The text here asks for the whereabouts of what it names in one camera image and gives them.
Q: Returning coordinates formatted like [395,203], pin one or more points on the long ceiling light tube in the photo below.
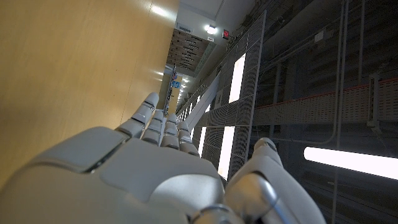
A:
[351,162]

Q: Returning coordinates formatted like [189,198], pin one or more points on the slatted wooden wall panel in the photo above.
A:
[186,49]

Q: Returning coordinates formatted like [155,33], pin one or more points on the rectangular ceiling light panel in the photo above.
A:
[226,152]
[237,77]

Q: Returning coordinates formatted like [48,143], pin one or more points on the round ceiling lamp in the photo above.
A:
[211,30]

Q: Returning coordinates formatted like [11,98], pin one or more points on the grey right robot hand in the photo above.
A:
[149,174]

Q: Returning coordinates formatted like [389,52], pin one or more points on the red lit sign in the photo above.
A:
[225,34]

